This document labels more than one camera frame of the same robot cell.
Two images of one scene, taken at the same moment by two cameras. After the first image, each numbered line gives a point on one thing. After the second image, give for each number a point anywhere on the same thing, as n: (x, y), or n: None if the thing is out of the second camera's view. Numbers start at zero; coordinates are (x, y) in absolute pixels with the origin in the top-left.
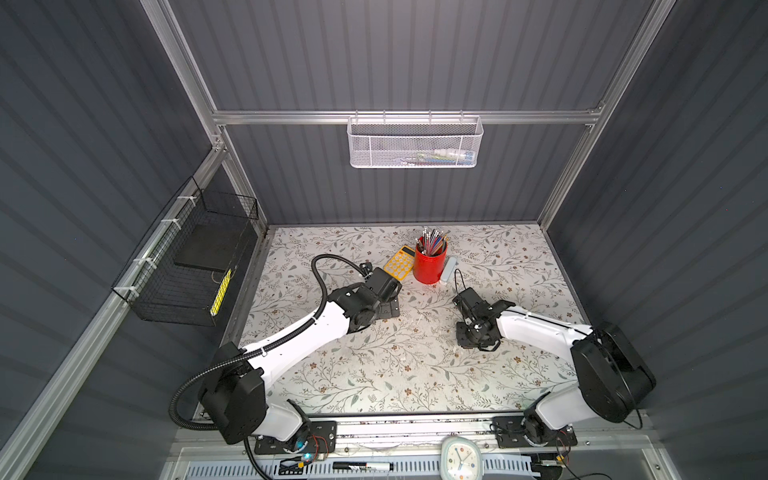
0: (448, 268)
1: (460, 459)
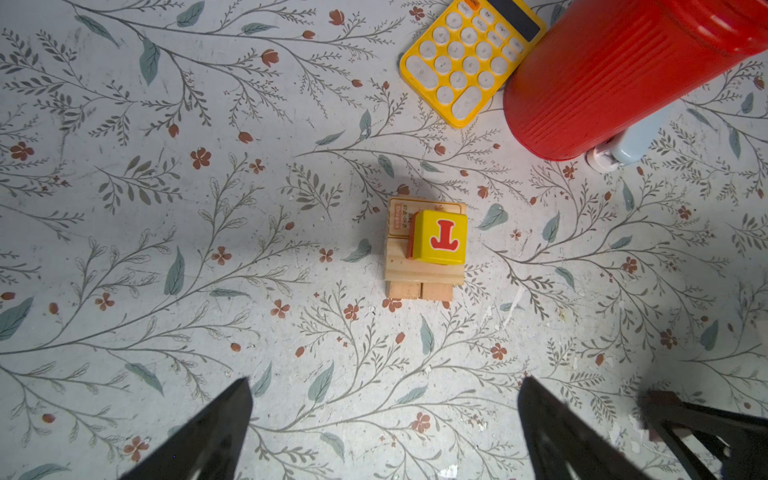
0: (633, 146)
1: None
